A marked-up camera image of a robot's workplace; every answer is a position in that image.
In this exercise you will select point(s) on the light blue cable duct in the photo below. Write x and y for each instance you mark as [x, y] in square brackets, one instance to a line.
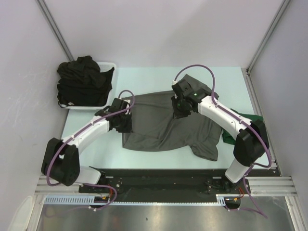
[99, 201]

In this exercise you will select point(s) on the black t shirts pile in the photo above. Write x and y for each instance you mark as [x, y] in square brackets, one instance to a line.
[82, 83]

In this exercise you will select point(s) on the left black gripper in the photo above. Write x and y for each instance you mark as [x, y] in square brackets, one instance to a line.
[128, 128]

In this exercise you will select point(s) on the grey t shirt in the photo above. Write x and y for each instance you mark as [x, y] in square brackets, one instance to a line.
[154, 128]

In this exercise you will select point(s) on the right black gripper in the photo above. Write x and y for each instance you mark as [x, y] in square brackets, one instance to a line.
[177, 114]

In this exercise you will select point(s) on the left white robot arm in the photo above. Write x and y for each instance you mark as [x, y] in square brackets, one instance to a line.
[61, 161]

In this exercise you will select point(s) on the aluminium frame rail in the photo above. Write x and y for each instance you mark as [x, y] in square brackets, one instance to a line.
[259, 186]

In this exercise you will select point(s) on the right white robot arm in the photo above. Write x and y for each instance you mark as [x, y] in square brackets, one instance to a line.
[251, 140]

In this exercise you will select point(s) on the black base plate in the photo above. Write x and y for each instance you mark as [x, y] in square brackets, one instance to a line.
[169, 185]

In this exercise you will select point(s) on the white plastic basket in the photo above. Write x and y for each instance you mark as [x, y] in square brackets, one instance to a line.
[104, 67]

